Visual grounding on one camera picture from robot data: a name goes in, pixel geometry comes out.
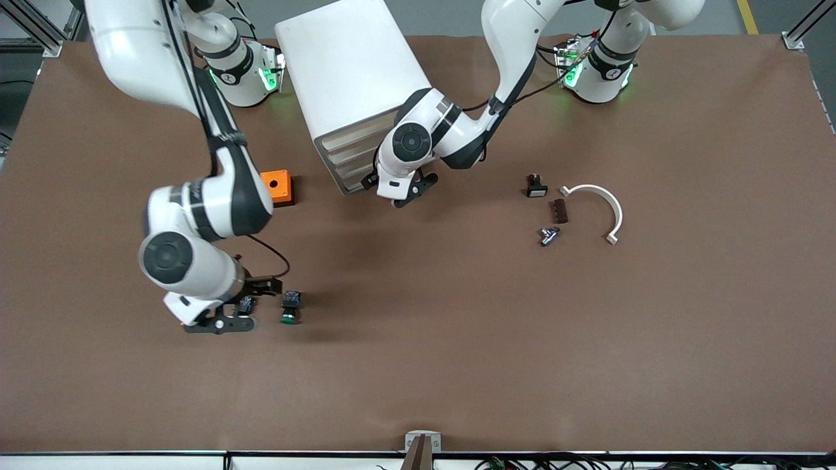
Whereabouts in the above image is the brown table cover sheet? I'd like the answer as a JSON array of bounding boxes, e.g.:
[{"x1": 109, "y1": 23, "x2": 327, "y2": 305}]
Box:
[{"x1": 0, "y1": 34, "x2": 836, "y2": 454}]

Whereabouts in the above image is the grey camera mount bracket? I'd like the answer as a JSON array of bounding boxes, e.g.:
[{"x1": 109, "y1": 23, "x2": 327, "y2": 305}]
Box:
[{"x1": 400, "y1": 431, "x2": 442, "y2": 470}]

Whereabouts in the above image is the orange button enclosure box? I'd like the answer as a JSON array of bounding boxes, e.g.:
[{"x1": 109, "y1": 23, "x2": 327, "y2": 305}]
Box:
[{"x1": 261, "y1": 170, "x2": 295, "y2": 208}]

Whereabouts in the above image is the black cable bundle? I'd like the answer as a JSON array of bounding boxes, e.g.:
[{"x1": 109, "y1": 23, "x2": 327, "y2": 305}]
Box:
[{"x1": 474, "y1": 454, "x2": 836, "y2": 470}]

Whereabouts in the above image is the white table edge rail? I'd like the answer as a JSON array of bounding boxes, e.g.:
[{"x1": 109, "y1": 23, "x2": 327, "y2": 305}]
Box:
[{"x1": 0, "y1": 450, "x2": 836, "y2": 470}]

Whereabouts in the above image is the white curved plastic bracket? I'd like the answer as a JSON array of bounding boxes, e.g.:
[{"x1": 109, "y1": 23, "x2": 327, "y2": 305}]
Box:
[{"x1": 560, "y1": 185, "x2": 623, "y2": 245}]

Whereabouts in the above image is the white drawer cabinet housing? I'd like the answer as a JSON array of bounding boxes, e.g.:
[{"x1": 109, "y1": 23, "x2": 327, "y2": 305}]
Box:
[{"x1": 274, "y1": 0, "x2": 433, "y2": 196}]

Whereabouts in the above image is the aluminium frame profile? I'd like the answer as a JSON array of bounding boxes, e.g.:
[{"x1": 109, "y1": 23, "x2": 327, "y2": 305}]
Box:
[
  {"x1": 0, "y1": 0, "x2": 89, "y2": 58},
  {"x1": 780, "y1": 0, "x2": 836, "y2": 50}
]

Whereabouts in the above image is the white cabinet drawer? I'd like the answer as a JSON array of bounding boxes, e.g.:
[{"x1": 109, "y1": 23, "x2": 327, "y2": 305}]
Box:
[
  {"x1": 332, "y1": 155, "x2": 381, "y2": 181},
  {"x1": 319, "y1": 112, "x2": 400, "y2": 155},
  {"x1": 338, "y1": 170, "x2": 379, "y2": 195},
  {"x1": 325, "y1": 131, "x2": 386, "y2": 168}
]

